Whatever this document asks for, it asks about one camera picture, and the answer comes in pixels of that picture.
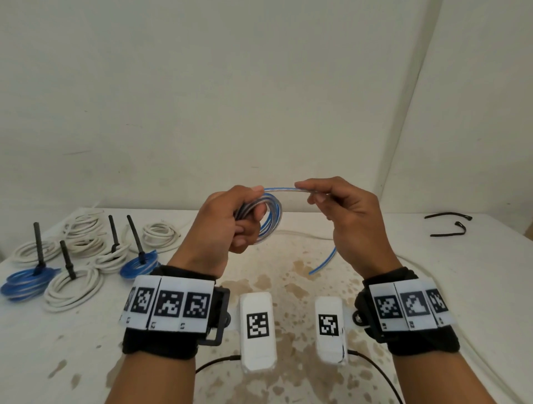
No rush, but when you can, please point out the person's left hand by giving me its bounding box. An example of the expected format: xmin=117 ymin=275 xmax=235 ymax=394
xmin=168 ymin=185 xmax=265 ymax=280

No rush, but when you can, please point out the person's right hand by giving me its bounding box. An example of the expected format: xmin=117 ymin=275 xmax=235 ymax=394
xmin=294 ymin=176 xmax=403 ymax=279

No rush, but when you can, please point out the thick white cable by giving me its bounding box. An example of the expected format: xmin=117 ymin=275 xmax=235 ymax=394
xmin=141 ymin=223 xmax=180 ymax=253
xmin=66 ymin=237 xmax=108 ymax=260
xmin=10 ymin=241 xmax=61 ymax=267
xmin=62 ymin=210 xmax=107 ymax=240
xmin=93 ymin=243 xmax=130 ymax=274
xmin=43 ymin=267 xmax=104 ymax=313

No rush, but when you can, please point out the tangle of white cables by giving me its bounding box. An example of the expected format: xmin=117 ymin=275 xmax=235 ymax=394
xmin=124 ymin=224 xmax=533 ymax=404

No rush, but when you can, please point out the grey cable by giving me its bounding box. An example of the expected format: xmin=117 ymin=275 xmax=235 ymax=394
xmin=233 ymin=186 xmax=337 ymax=276

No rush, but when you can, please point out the blue cable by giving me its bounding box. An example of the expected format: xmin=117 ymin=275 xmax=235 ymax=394
xmin=0 ymin=268 xmax=61 ymax=304
xmin=119 ymin=249 xmax=161 ymax=280

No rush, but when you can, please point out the person's left forearm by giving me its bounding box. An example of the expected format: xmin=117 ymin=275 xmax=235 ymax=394
xmin=106 ymin=351 xmax=197 ymax=404

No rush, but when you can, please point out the person's right forearm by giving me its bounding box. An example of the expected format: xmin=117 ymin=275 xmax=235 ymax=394
xmin=393 ymin=351 xmax=496 ymax=404

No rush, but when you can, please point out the black left wristband with markers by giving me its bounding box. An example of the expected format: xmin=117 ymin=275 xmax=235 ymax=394
xmin=118 ymin=265 xmax=231 ymax=361

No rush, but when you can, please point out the black wristband with markers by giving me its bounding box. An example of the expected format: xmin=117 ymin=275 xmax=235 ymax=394
xmin=354 ymin=267 xmax=461 ymax=357
xmin=118 ymin=265 xmax=231 ymax=361

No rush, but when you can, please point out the black right wristband with markers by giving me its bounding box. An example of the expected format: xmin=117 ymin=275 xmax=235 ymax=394
xmin=354 ymin=267 xmax=461 ymax=357

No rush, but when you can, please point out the black left camera wire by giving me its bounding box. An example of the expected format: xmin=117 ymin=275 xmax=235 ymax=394
xmin=195 ymin=356 xmax=242 ymax=373

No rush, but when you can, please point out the black camera wire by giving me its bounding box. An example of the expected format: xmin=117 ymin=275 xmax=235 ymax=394
xmin=348 ymin=349 xmax=405 ymax=404
xmin=195 ymin=356 xmax=242 ymax=373

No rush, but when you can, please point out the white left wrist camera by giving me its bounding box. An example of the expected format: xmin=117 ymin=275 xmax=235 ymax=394
xmin=227 ymin=292 xmax=278 ymax=373

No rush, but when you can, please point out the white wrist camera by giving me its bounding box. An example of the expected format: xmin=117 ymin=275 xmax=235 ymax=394
xmin=315 ymin=296 xmax=365 ymax=365
xmin=227 ymin=292 xmax=278 ymax=373

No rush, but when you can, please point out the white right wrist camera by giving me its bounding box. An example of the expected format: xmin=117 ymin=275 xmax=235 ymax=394
xmin=315 ymin=296 xmax=365 ymax=365

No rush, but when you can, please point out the black right camera wire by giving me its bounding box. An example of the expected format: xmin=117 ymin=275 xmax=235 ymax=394
xmin=348 ymin=349 xmax=405 ymax=404

